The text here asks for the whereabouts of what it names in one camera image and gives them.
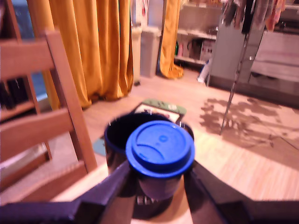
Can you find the blue coffee capsule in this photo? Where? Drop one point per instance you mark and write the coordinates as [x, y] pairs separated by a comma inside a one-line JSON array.
[[161, 149]]

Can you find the dark blue Elwood mug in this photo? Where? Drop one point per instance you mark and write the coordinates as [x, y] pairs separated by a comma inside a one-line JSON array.
[[116, 135]]

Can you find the metal clothes drying rack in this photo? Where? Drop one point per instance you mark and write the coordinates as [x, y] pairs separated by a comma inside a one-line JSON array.
[[228, 109]]

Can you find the welcome doormat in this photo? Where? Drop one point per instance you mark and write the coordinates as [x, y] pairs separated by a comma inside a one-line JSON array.
[[163, 109]]

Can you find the white blue bottle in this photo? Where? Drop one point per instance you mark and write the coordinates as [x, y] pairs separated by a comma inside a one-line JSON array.
[[203, 72]]

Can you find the pale grey cabinet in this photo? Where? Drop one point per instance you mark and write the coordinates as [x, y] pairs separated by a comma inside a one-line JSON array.
[[229, 53]]

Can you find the tall pale grey bin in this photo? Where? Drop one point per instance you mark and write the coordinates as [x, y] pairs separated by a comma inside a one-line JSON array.
[[150, 53]]

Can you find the wide mustard yellow curtain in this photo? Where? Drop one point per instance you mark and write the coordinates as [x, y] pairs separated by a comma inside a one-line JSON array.
[[93, 46]]

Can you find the narrow mustard yellow curtain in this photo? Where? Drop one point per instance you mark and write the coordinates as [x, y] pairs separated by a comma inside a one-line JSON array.
[[170, 46]]

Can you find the grey drawer unit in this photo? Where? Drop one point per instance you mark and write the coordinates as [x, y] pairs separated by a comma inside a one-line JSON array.
[[275, 58]]

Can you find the wooden slat-back chair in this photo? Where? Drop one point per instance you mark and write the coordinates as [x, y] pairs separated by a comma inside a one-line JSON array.
[[25, 58]]

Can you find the open white shelf unit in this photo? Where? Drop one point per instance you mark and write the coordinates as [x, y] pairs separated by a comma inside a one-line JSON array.
[[194, 35]]

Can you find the pink orange hanging garment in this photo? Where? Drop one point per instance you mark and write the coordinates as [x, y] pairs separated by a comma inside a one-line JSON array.
[[275, 14]]

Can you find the tall wooden bookshelf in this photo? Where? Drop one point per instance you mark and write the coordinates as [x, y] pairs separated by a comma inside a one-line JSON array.
[[11, 14]]

